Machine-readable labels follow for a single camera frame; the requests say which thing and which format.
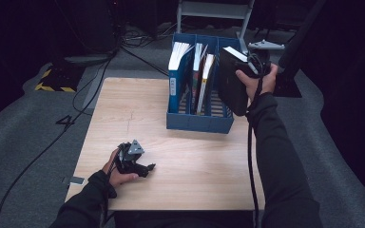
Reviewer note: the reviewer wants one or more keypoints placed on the black yellow striped stand base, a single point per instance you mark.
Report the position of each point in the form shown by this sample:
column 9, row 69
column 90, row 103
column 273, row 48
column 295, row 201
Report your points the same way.
column 288, row 88
column 60, row 79

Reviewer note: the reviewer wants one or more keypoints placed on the yellow book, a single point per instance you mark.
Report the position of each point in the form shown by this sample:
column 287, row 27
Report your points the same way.
column 207, row 66

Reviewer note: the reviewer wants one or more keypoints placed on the dark slanted pole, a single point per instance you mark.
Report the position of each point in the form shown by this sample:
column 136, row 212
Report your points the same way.
column 301, row 31

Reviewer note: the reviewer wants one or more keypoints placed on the person's right hand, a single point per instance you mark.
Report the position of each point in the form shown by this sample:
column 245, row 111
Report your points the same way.
column 266, row 84

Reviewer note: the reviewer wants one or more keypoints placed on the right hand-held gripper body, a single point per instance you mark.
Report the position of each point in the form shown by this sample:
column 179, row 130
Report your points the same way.
column 259, row 60

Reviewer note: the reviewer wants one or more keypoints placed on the grey metal stand frame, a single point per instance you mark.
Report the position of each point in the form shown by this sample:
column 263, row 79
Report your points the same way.
column 215, row 9

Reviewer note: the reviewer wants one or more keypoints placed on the grey metal floor bar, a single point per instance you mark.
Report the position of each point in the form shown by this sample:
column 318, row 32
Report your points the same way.
column 92, row 91

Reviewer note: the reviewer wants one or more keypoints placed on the black equipment case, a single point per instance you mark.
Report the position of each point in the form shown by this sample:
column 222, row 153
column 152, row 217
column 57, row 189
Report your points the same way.
column 104, row 28

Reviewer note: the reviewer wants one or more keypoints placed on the black hardcover book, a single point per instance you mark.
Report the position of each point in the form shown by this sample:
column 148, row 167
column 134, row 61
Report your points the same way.
column 231, row 85

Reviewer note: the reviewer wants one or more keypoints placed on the small grey tag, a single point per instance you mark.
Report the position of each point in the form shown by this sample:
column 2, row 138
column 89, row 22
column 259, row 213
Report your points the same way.
column 74, row 180

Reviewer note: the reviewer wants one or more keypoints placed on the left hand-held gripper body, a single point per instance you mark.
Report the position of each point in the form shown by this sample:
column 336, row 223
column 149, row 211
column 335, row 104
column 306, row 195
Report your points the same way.
column 125, row 161

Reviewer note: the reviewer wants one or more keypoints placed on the blue landscape cover book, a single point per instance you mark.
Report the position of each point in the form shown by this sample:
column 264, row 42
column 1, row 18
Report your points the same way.
column 172, row 85

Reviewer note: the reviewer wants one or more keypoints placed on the grey flat stand base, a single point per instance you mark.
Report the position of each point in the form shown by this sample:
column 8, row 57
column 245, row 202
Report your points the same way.
column 85, row 59

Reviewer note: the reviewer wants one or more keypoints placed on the red and blue illustrated book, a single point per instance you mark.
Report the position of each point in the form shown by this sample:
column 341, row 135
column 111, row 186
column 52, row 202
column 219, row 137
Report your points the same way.
column 198, row 53

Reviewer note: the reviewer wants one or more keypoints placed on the blue plastic file rack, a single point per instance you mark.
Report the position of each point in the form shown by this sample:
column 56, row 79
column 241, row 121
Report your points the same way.
column 199, row 125

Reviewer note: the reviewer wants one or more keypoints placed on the person's left hand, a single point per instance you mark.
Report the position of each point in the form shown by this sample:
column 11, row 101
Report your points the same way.
column 115, row 177

